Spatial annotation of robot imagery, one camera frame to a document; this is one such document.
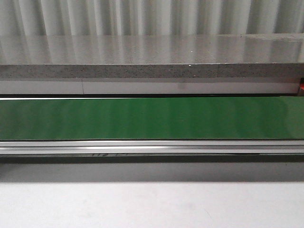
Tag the white corrugated curtain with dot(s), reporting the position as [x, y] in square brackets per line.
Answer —
[150, 17]

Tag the grey speckled stone counter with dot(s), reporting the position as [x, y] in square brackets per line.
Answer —
[193, 56]

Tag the aluminium conveyor front rail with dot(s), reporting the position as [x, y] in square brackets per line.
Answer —
[150, 147]

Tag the green conveyor belt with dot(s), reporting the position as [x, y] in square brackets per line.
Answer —
[174, 118]

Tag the red orange object at edge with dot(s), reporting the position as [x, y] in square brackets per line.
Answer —
[301, 88]

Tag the white conveyor back rail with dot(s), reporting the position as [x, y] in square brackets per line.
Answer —
[281, 85]

